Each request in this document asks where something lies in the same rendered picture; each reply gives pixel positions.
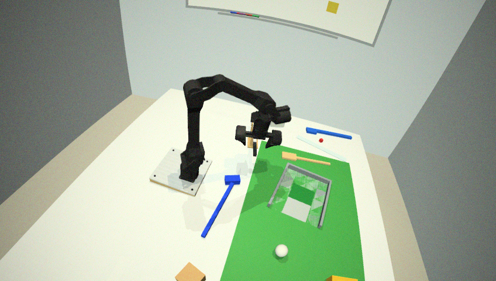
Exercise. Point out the white golf ball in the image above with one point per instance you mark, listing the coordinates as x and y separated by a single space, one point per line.
281 250

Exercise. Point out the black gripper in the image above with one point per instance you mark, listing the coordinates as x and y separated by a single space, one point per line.
275 137

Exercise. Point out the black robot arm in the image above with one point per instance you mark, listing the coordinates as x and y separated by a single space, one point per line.
192 157

